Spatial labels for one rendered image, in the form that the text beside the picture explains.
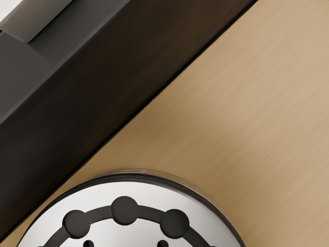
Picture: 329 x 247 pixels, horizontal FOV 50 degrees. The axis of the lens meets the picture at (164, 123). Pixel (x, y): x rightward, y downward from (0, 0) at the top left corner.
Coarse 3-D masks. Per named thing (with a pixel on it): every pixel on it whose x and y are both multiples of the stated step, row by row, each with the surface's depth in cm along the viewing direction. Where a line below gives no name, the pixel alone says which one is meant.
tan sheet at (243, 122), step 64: (320, 0) 17; (192, 64) 17; (256, 64) 17; (320, 64) 16; (128, 128) 17; (192, 128) 17; (256, 128) 17; (320, 128) 16; (64, 192) 17; (256, 192) 16; (320, 192) 16
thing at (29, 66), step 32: (96, 0) 7; (128, 0) 7; (64, 32) 7; (96, 32) 7; (0, 64) 7; (32, 64) 7; (64, 64) 7; (0, 96) 7; (32, 96) 7; (0, 128) 7
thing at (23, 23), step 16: (0, 0) 6; (16, 0) 6; (32, 0) 6; (48, 0) 6; (64, 0) 7; (0, 16) 6; (16, 16) 6; (32, 16) 6; (48, 16) 7; (16, 32) 6; (32, 32) 7
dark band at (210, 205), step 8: (104, 176) 14; (112, 176) 14; (120, 176) 14; (128, 176) 14; (136, 176) 14; (144, 176) 14; (152, 176) 14; (80, 184) 14; (88, 184) 14; (168, 184) 14; (176, 184) 14; (192, 192) 14; (56, 200) 14; (200, 200) 14; (216, 208) 14; (224, 216) 14; (232, 232) 14; (240, 240) 14
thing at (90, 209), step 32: (96, 192) 14; (128, 192) 14; (160, 192) 14; (32, 224) 14; (64, 224) 14; (96, 224) 14; (128, 224) 14; (160, 224) 14; (192, 224) 13; (224, 224) 13
